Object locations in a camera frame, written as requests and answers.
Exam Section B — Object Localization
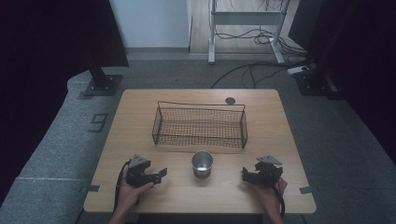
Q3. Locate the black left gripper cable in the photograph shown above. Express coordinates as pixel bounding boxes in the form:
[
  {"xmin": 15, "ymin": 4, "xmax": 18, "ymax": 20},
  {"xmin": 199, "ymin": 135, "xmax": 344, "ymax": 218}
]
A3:
[{"xmin": 113, "ymin": 159, "xmax": 133, "ymax": 213}]

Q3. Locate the black wire mesh basket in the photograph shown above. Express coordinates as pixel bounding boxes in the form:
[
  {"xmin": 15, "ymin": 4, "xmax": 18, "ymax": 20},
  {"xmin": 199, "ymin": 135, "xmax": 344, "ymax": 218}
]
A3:
[{"xmin": 151, "ymin": 100, "xmax": 249, "ymax": 150}]

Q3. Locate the white power strip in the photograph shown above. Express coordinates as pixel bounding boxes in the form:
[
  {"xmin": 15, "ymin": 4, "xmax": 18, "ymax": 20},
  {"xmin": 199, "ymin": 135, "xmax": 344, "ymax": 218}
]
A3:
[{"xmin": 286, "ymin": 64, "xmax": 310, "ymax": 76}]

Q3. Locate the person's right hand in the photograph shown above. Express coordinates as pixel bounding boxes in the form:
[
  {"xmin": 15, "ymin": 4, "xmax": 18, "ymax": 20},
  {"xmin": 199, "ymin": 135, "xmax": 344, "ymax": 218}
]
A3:
[{"xmin": 251, "ymin": 176, "xmax": 289, "ymax": 217}]

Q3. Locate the person's left hand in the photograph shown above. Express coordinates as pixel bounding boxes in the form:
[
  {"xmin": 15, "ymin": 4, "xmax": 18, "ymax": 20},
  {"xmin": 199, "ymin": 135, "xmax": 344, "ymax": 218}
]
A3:
[{"xmin": 115, "ymin": 174, "xmax": 155, "ymax": 216}]

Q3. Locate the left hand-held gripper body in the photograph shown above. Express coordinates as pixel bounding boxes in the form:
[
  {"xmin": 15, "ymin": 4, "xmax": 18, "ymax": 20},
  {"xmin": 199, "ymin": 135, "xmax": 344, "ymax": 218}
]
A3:
[{"xmin": 125, "ymin": 154, "xmax": 158, "ymax": 189}]

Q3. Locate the steel cup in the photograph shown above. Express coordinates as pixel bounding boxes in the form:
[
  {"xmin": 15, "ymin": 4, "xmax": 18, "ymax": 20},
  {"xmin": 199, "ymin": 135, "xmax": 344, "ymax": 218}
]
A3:
[{"xmin": 191, "ymin": 150, "xmax": 215, "ymax": 180}]

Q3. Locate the long black floor cable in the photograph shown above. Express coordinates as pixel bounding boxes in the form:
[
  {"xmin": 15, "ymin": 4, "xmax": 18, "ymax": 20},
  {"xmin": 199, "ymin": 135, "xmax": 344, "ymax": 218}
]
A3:
[{"xmin": 210, "ymin": 60, "xmax": 312, "ymax": 90}]

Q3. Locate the black metal stand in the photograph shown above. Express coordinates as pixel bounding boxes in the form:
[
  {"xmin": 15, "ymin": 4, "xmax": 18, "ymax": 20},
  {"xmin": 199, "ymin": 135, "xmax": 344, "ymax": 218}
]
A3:
[
  {"xmin": 293, "ymin": 46, "xmax": 344, "ymax": 101},
  {"xmin": 83, "ymin": 57, "xmax": 124, "ymax": 97}
]

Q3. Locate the tangle of black cables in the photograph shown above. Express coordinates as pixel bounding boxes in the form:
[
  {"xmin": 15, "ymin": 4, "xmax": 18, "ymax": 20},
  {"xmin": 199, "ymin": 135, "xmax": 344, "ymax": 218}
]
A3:
[{"xmin": 214, "ymin": 0, "xmax": 309, "ymax": 59}]

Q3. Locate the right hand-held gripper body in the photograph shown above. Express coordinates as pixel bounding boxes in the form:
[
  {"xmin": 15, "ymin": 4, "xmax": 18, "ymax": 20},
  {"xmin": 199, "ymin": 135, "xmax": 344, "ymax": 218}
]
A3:
[{"xmin": 253, "ymin": 155, "xmax": 284, "ymax": 189}]

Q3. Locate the dark curtain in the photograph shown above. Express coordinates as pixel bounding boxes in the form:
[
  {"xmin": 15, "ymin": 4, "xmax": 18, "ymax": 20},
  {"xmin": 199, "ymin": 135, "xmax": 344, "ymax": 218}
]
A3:
[
  {"xmin": 288, "ymin": 0, "xmax": 396, "ymax": 166},
  {"xmin": 0, "ymin": 0, "xmax": 130, "ymax": 206}
]

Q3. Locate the white desk frame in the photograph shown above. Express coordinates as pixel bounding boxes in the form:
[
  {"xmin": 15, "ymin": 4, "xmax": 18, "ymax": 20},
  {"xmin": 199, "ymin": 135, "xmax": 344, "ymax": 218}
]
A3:
[{"xmin": 207, "ymin": 0, "xmax": 290, "ymax": 65}]

